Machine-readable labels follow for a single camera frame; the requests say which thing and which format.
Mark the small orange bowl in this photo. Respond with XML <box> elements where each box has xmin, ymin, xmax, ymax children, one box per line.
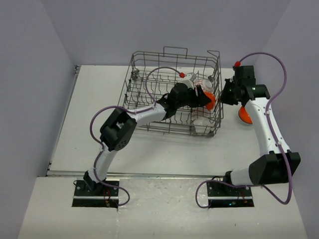
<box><xmin>238</xmin><ymin>106</ymin><xmax>252</xmax><ymax>124</ymax></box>

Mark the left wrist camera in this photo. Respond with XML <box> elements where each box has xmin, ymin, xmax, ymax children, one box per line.
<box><xmin>170</xmin><ymin>72</ymin><xmax>196</xmax><ymax>100</ymax></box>

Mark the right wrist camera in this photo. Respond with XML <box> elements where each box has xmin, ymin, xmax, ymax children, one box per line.
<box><xmin>234</xmin><ymin>65</ymin><xmax>256</xmax><ymax>86</ymax></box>

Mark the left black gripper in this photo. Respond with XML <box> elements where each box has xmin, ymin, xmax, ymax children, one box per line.
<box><xmin>176</xmin><ymin>86</ymin><xmax>211</xmax><ymax>109</ymax></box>

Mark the red patterned white bowl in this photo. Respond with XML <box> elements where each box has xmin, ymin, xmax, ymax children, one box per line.
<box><xmin>193</xmin><ymin>79</ymin><xmax>213</xmax><ymax>96</ymax></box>

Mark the purple cable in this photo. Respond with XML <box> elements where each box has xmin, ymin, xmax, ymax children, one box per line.
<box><xmin>89</xmin><ymin>67</ymin><xmax>186</xmax><ymax>206</ymax></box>
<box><xmin>195</xmin><ymin>51</ymin><xmax>293</xmax><ymax>209</ymax></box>

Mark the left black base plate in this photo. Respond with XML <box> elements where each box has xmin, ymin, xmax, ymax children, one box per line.
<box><xmin>73</xmin><ymin>180</ymin><xmax>119</xmax><ymax>199</ymax></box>

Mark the small white bowl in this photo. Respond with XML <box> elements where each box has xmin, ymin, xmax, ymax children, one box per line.
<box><xmin>193</xmin><ymin>118</ymin><xmax>211</xmax><ymax>135</ymax></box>

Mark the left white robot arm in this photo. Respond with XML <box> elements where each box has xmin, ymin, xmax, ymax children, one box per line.
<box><xmin>83</xmin><ymin>83</ymin><xmax>215</xmax><ymax>196</ymax></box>

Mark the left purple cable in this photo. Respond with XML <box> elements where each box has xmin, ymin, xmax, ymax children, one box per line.
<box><xmin>89</xmin><ymin>67</ymin><xmax>186</xmax><ymax>206</ymax></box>

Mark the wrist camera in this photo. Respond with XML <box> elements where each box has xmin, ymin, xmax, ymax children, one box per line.
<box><xmin>234</xmin><ymin>65</ymin><xmax>256</xmax><ymax>86</ymax></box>
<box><xmin>170</xmin><ymin>72</ymin><xmax>196</xmax><ymax>100</ymax></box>

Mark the grey wire dish rack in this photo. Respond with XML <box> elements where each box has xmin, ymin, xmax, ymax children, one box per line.
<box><xmin>119</xmin><ymin>46</ymin><xmax>224</xmax><ymax>138</ymax></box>

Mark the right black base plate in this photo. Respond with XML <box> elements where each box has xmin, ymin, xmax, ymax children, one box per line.
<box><xmin>206</xmin><ymin>176</ymin><xmax>252</xmax><ymax>199</ymax></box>

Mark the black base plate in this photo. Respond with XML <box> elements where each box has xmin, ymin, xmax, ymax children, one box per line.
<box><xmin>206</xmin><ymin>176</ymin><xmax>252</xmax><ymax>199</ymax></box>
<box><xmin>73</xmin><ymin>180</ymin><xmax>119</xmax><ymax>199</ymax></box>

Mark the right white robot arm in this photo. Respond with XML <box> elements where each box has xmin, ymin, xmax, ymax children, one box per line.
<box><xmin>220</xmin><ymin>78</ymin><xmax>301</xmax><ymax>196</ymax></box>

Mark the large orange bowl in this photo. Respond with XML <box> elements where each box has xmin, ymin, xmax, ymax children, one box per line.
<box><xmin>204</xmin><ymin>92</ymin><xmax>216</xmax><ymax>111</ymax></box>

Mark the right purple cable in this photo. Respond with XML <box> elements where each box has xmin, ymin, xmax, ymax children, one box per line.
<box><xmin>195</xmin><ymin>51</ymin><xmax>293</xmax><ymax>209</ymax></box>

